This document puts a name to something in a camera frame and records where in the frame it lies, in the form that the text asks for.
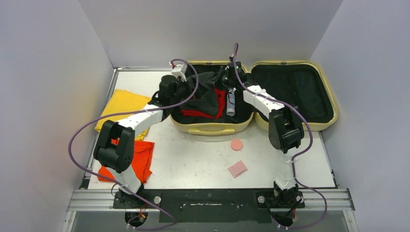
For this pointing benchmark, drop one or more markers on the dark grey dotted cloth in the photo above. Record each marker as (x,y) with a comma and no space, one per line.
(206,81)

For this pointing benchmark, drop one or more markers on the red printed t-shirt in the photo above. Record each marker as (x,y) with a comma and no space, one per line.
(209,105)

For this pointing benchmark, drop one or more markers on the pink square sponge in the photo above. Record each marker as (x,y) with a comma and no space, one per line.
(237,169)

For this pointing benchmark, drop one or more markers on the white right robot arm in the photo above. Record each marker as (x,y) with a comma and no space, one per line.
(285,132)

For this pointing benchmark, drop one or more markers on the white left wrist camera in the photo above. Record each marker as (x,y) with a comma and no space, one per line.
(178,72)

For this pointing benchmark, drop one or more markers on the yellow open suitcase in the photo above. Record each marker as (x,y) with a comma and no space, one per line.
(298,82)

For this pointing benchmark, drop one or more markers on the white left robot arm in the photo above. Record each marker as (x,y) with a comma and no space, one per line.
(114,149)

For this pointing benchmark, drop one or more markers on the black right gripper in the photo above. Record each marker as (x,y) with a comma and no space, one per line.
(226,81)

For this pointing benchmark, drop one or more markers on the white spray bottle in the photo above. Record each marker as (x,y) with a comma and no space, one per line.
(230,104)

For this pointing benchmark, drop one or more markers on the yellow t-shirt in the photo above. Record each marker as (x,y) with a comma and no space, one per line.
(123,101)

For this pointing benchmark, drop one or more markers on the round pink soap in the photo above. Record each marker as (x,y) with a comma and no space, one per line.
(236,144)

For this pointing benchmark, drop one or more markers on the orange folded t-shirt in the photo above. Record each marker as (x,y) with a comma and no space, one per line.
(142,158)

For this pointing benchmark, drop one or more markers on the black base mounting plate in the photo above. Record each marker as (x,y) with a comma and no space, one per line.
(223,205)

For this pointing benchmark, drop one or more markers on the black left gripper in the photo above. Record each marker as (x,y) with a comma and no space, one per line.
(186,85)

